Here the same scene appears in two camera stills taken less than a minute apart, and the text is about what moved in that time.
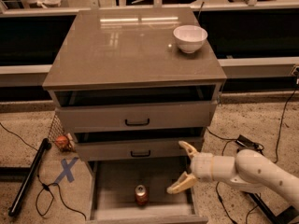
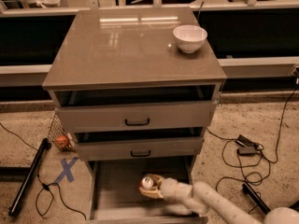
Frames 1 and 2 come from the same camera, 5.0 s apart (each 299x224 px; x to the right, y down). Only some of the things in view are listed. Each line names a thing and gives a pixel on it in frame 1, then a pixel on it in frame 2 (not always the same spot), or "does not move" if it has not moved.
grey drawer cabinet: x=140 y=90 does not move
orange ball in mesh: x=62 y=141 does not move
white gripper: x=202 y=167 to x=170 y=189
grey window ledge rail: x=244 y=68 does not move
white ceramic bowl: x=190 y=37 does not move
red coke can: x=141 y=195 to x=146 y=182
